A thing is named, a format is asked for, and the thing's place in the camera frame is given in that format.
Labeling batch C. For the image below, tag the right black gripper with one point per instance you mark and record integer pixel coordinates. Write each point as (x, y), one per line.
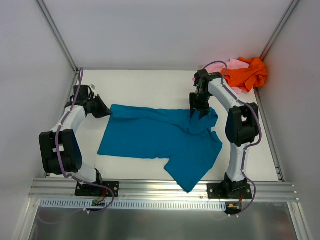
(199, 104)

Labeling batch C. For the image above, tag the orange t shirt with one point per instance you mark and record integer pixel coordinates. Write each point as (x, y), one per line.
(254, 76)

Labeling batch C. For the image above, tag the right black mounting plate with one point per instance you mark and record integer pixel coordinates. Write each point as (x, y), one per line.
(222, 191)

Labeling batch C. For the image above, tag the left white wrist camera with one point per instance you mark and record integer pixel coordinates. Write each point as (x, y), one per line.
(92, 86)

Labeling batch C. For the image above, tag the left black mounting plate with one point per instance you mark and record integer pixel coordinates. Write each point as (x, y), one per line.
(111, 188)

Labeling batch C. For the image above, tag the black mounting plate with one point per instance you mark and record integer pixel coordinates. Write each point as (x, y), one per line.
(111, 188)
(222, 191)

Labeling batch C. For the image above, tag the white slotted cable duct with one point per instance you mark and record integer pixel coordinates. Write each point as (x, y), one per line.
(127, 204)

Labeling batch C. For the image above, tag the right aluminium corner post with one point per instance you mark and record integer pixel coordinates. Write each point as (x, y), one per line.
(279, 28)

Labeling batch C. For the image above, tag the teal blue t shirt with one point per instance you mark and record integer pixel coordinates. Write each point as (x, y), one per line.
(188, 141)

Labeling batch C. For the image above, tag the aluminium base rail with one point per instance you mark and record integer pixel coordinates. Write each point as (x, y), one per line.
(164, 190)

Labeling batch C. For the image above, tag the left aluminium corner post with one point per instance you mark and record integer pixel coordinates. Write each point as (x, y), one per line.
(41, 4)

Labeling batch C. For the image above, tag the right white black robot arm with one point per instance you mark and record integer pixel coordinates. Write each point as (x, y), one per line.
(242, 127)

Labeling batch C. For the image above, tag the aluminium corner post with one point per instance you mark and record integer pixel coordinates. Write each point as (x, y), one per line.
(279, 28)
(41, 4)

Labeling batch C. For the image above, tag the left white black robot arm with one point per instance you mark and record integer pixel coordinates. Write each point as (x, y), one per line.
(59, 148)

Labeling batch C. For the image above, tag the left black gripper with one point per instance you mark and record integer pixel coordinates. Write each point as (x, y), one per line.
(97, 106)

